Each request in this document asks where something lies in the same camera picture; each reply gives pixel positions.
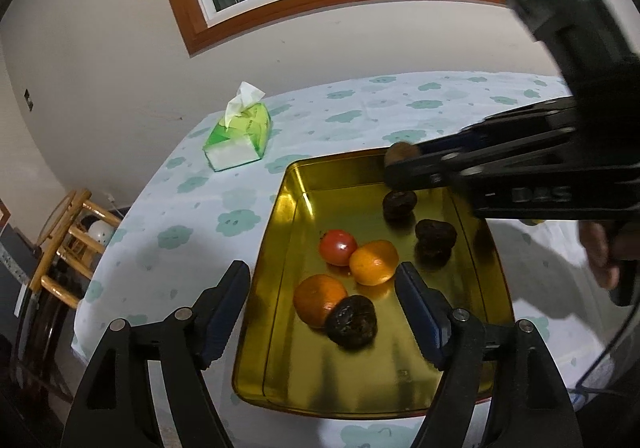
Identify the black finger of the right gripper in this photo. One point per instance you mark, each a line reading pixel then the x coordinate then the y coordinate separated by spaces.
pixel 531 140

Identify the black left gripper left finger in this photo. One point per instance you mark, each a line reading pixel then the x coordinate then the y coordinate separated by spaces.
pixel 113 406

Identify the dark passion fruit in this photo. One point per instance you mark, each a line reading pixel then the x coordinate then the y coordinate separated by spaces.
pixel 352 324
pixel 434 242
pixel 398 206

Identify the small brown kiwi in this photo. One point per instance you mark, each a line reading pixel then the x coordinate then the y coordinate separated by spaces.
pixel 400 151

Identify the red tomato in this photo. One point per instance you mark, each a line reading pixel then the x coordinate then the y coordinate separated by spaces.
pixel 336 247

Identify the large orange mandarin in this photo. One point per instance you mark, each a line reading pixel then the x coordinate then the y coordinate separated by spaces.
pixel 315 297

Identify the person's hand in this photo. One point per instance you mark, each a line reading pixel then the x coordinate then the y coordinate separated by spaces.
pixel 594 240

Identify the bamboo stool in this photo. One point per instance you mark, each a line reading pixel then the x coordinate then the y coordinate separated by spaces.
pixel 72 240

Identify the cloud-patterned tablecloth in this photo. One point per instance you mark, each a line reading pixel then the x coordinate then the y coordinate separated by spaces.
pixel 190 223

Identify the gold rectangular metal tin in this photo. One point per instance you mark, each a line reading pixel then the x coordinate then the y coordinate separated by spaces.
pixel 281 363

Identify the green tissue pack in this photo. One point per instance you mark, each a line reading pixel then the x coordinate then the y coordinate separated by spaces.
pixel 242 133

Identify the wall switch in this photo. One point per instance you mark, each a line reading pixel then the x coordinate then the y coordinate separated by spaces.
pixel 28 100

